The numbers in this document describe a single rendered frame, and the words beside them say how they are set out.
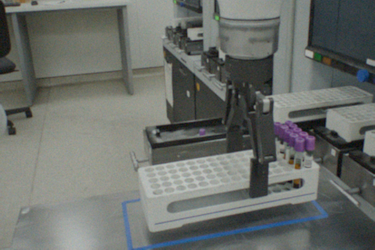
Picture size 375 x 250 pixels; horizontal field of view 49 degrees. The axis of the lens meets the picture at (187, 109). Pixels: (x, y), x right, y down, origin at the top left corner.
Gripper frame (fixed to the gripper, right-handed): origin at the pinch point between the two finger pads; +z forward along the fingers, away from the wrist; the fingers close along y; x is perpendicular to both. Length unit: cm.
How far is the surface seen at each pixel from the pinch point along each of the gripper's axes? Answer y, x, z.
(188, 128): -42.8, 1.3, 10.0
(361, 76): -18.6, 36.4, -7.9
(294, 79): -55, 41, 3
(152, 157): -32.6, -11.0, 12.0
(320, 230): 9.7, 9.3, 8.0
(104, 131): -242, -13, 91
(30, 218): -9.2, -37.4, 8.5
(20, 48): -324, -75, 37
